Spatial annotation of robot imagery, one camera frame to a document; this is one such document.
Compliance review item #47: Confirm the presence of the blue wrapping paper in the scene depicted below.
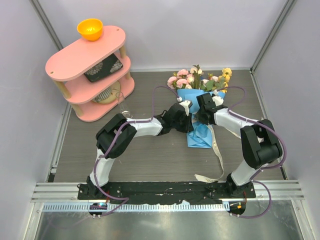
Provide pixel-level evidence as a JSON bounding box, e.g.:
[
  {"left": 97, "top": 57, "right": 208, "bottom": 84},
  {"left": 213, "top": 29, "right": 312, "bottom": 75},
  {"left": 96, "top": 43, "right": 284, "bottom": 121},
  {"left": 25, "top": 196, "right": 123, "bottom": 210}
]
[{"left": 177, "top": 89, "right": 213, "bottom": 149}]

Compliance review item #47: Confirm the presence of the beige printed ribbon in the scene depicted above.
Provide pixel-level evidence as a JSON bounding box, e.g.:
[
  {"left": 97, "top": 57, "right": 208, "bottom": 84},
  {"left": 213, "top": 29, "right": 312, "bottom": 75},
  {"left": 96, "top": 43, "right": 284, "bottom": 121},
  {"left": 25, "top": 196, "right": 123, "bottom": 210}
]
[{"left": 189, "top": 112, "right": 266, "bottom": 183}]

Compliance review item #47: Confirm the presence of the flower bouquet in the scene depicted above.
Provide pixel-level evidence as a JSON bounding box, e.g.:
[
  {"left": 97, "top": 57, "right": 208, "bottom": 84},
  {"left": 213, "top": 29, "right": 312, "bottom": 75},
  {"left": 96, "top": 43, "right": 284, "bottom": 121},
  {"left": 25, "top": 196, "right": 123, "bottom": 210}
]
[{"left": 167, "top": 65, "right": 232, "bottom": 93}]

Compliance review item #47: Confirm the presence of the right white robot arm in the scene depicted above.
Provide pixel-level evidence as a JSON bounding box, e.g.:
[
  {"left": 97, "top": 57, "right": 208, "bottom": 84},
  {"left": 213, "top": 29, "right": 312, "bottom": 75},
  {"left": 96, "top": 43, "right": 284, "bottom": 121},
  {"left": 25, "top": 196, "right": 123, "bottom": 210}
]
[{"left": 196, "top": 93, "right": 287, "bottom": 198}]

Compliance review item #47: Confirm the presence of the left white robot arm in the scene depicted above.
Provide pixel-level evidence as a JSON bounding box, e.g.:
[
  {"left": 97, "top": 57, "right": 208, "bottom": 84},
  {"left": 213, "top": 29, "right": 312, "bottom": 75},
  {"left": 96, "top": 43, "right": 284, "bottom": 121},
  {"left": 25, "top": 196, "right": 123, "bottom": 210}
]
[{"left": 85, "top": 100, "right": 193, "bottom": 200}]

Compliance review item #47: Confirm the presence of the clear glass vase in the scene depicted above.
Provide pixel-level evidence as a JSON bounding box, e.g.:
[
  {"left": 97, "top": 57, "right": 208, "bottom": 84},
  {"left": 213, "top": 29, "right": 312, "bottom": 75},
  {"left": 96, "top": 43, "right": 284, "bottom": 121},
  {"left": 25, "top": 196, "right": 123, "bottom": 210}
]
[{"left": 116, "top": 91, "right": 132, "bottom": 118}]

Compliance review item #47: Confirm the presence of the pink three-tier shelf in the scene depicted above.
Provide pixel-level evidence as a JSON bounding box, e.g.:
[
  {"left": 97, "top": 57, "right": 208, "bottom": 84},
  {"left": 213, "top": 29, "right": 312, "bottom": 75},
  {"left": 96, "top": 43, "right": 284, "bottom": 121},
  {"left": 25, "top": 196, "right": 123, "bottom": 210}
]
[{"left": 45, "top": 25, "right": 135, "bottom": 122}]

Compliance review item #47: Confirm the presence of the orange plastic bowl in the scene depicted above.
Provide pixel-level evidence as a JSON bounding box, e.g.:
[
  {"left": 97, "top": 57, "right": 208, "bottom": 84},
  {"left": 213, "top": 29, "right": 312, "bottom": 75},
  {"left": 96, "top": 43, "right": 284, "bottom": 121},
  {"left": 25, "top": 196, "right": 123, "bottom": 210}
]
[{"left": 77, "top": 18, "right": 103, "bottom": 42}]

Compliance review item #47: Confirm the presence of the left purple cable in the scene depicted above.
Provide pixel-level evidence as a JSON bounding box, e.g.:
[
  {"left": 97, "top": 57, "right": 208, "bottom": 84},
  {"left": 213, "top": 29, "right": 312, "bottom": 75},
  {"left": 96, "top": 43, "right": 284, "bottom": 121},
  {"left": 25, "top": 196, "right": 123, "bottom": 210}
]
[{"left": 90, "top": 85, "right": 182, "bottom": 217}]

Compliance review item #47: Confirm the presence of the purple cable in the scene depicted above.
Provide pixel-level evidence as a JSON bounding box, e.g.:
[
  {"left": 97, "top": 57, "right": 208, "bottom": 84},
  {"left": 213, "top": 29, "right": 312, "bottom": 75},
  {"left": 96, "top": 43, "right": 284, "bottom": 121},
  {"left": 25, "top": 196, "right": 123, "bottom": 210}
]
[
  {"left": 90, "top": 85, "right": 182, "bottom": 217},
  {"left": 216, "top": 86, "right": 287, "bottom": 220}
]

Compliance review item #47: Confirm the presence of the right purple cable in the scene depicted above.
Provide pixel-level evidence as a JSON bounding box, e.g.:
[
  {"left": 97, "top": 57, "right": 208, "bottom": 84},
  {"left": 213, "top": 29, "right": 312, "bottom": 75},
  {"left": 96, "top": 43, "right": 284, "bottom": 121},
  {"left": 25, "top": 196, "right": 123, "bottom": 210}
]
[{"left": 216, "top": 86, "right": 287, "bottom": 220}]

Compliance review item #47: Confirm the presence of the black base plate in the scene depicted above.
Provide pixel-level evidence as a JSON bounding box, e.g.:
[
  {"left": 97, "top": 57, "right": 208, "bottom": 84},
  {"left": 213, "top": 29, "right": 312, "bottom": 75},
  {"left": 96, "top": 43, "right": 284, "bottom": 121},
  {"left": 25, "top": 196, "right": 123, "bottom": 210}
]
[{"left": 77, "top": 179, "right": 256, "bottom": 205}]

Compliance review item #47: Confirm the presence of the slotted cable duct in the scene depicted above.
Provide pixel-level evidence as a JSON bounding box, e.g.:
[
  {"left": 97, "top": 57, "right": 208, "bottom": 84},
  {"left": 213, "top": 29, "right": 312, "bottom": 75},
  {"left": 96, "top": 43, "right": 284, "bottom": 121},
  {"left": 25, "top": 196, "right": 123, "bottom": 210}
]
[{"left": 42, "top": 201, "right": 230, "bottom": 212}]

